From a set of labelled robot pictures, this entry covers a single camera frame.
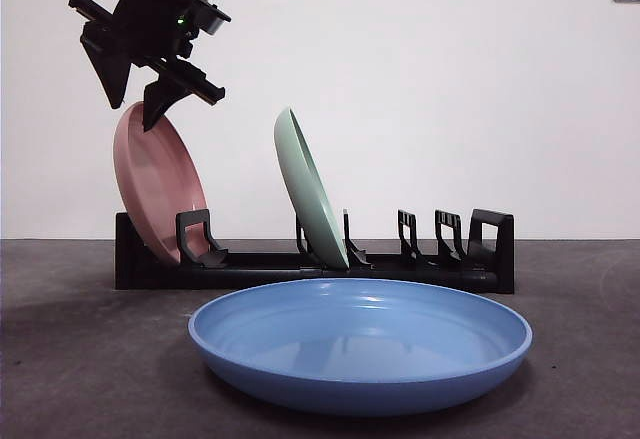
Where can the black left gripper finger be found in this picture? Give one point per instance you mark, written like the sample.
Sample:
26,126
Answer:
112,69
162,94

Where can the pink round plate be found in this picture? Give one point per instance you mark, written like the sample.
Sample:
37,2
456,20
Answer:
160,184

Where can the green round plate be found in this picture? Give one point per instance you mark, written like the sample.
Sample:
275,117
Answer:
305,194

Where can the blue round plate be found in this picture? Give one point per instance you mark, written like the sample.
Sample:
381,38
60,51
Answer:
360,374

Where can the black plate rack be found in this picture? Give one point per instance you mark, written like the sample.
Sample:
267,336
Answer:
150,274

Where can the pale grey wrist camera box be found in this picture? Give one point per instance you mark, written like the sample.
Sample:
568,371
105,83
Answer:
212,16

